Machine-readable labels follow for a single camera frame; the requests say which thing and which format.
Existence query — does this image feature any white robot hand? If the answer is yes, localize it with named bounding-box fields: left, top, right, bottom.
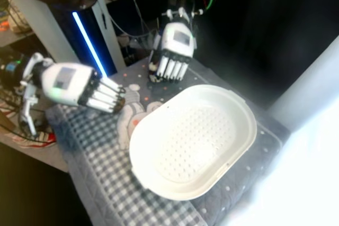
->
left=152, top=21, right=199, bottom=83
left=39, top=61, right=127, bottom=115

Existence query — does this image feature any white perforated oval tray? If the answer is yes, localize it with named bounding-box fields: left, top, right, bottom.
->
left=129, top=84, right=258, bottom=202

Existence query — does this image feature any white post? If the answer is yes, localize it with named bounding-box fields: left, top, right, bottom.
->
left=267, top=35, right=339, bottom=121

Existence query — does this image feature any white tower with blue light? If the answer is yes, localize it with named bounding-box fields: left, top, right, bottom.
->
left=2, top=0, right=127, bottom=77

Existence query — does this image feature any grey checked bear quilt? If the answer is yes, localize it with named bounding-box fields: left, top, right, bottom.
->
left=45, top=57, right=292, bottom=226

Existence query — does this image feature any red and white cloth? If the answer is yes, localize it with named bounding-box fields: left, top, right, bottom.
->
left=14, top=128, right=58, bottom=149

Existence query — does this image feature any chocolate cake with white cream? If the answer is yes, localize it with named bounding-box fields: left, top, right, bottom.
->
left=147, top=60, right=160, bottom=83

